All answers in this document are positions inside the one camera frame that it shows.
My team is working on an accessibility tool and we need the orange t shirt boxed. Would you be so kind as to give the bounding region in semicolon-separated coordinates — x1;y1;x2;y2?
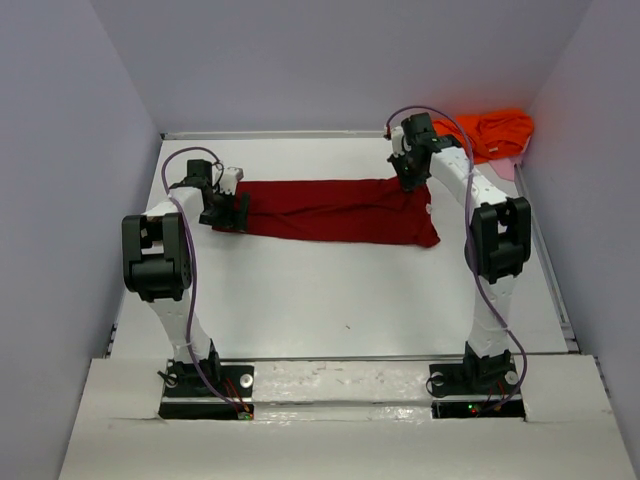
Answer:
433;109;534;164

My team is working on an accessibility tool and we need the dark red t shirt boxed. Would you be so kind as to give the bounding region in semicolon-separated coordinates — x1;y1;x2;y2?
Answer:
238;177;440;248

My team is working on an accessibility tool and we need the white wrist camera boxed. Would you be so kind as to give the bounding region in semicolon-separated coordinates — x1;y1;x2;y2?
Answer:
384;126;412;157
213;167;244;197

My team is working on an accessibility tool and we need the pink t shirt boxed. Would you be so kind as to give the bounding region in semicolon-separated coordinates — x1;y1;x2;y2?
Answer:
489;158;522;182

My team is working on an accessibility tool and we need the white cardboard front cover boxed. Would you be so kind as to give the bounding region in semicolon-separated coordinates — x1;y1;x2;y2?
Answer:
61;355;635;479

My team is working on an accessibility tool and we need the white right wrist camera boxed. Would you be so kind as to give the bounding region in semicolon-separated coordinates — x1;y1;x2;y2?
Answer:
384;126;412;157

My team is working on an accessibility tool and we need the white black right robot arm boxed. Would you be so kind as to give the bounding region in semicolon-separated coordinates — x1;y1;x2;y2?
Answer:
385;109;532;398

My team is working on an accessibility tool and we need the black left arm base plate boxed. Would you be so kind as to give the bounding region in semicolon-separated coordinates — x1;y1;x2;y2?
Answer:
157;362;255;421

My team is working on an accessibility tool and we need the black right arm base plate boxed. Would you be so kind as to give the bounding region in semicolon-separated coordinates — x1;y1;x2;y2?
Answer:
425;363;526;420

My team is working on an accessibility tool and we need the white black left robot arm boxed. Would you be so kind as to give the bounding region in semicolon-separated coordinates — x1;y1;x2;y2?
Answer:
121;159;250;387

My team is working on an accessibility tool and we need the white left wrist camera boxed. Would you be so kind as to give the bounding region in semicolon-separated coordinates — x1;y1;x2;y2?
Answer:
213;167;244;197

